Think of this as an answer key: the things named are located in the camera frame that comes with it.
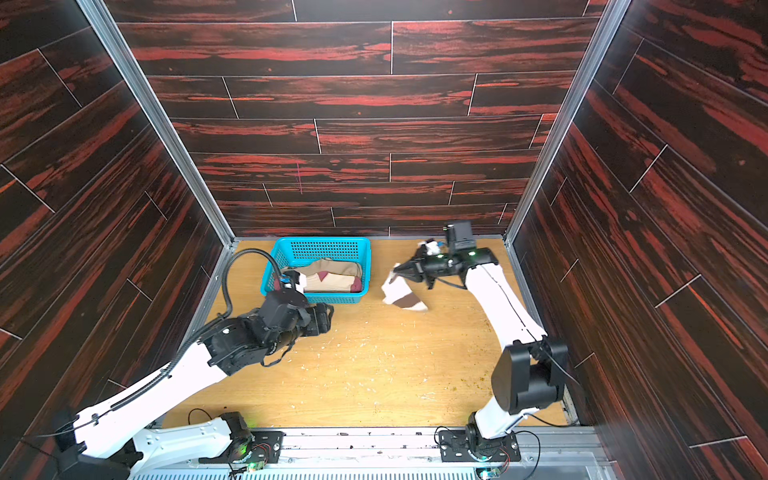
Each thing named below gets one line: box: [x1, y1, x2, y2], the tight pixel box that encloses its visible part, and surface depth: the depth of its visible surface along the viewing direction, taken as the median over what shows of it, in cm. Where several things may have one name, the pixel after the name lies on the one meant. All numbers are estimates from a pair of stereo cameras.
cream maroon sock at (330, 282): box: [303, 271, 362, 293], surface depth 104 cm
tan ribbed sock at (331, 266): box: [294, 258, 362, 278], surface depth 107 cm
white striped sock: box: [381, 263, 428, 312], surface depth 88 cm
